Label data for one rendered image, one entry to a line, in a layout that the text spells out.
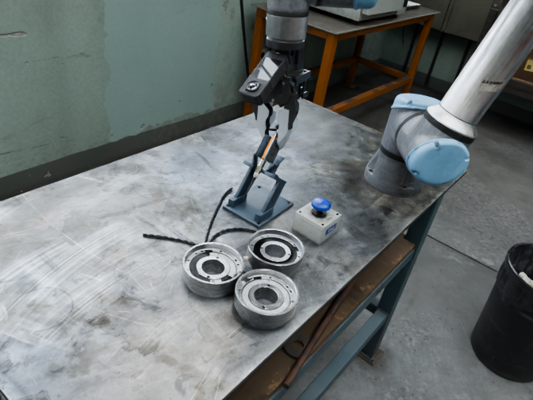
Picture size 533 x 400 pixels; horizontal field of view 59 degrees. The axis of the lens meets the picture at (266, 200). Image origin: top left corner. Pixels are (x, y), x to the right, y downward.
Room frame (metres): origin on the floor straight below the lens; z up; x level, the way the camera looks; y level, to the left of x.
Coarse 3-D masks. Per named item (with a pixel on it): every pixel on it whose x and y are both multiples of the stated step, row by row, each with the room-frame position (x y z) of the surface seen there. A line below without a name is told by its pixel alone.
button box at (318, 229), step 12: (300, 216) 0.79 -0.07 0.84; (312, 216) 0.79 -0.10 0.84; (324, 216) 0.79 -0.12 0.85; (336, 216) 0.80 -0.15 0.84; (300, 228) 0.78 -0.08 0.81; (312, 228) 0.77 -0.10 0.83; (324, 228) 0.76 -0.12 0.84; (336, 228) 0.81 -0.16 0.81; (312, 240) 0.76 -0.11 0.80; (324, 240) 0.77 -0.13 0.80
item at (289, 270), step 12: (252, 240) 0.70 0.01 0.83; (288, 240) 0.71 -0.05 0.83; (300, 240) 0.71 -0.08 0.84; (252, 252) 0.65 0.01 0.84; (264, 252) 0.67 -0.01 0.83; (276, 252) 0.70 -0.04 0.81; (288, 252) 0.68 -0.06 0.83; (300, 252) 0.69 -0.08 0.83; (252, 264) 0.64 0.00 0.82; (264, 264) 0.63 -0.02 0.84; (276, 264) 0.63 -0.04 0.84; (288, 264) 0.63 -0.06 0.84; (300, 264) 0.66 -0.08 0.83; (288, 276) 0.64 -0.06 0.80
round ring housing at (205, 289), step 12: (192, 252) 0.63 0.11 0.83; (216, 252) 0.65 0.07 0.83; (228, 252) 0.65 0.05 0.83; (204, 264) 0.62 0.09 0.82; (216, 264) 0.63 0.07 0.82; (228, 264) 0.62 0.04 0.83; (240, 264) 0.62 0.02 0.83; (192, 276) 0.56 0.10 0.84; (204, 276) 0.58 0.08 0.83; (216, 276) 0.58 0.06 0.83; (192, 288) 0.56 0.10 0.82; (204, 288) 0.55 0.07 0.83; (216, 288) 0.56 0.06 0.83; (228, 288) 0.57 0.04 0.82
